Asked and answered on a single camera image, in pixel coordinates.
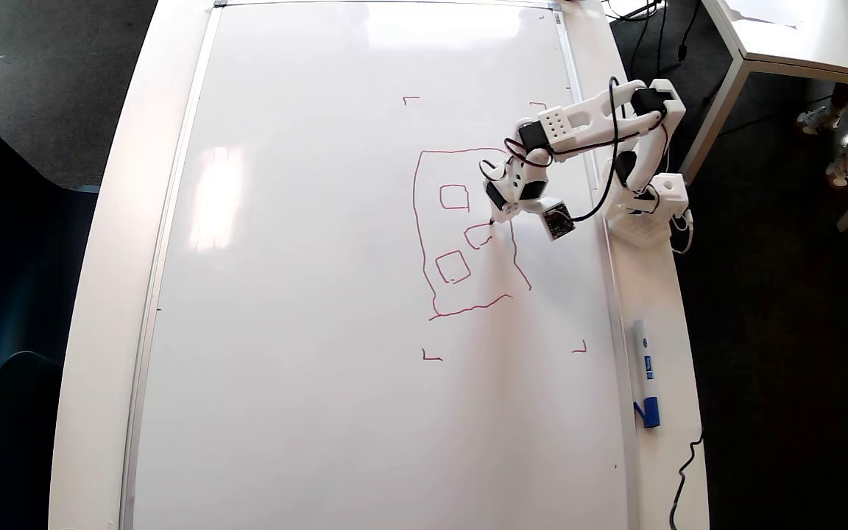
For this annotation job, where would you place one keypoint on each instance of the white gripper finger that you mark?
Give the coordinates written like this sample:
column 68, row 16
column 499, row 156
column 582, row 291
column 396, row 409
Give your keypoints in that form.
column 499, row 206
column 514, row 213

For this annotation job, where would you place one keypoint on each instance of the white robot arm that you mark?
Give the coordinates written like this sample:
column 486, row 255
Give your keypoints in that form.
column 586, row 118

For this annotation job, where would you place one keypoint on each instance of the blue whiteboard marker pen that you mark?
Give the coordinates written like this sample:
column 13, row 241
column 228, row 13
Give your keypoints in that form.
column 645, row 368

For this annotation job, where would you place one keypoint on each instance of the white sneaker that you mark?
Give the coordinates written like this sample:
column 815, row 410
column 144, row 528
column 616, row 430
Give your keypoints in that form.
column 814, row 121
column 843, row 165

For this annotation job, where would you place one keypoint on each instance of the white side table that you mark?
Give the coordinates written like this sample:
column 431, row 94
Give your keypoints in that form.
column 814, row 33

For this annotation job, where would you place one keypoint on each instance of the person bare leg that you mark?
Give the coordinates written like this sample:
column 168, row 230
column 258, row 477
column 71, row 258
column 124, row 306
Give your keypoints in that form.
column 843, row 96

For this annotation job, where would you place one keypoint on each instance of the dark blue chair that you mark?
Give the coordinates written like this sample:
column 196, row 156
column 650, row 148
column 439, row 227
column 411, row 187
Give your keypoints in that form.
column 15, row 442
column 12, row 258

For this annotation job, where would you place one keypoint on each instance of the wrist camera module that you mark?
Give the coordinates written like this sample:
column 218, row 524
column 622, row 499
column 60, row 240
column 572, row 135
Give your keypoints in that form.
column 558, row 219

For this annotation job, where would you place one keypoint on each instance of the white whiteboard with metal frame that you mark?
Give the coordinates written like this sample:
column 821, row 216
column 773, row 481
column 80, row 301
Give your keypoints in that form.
column 284, row 294

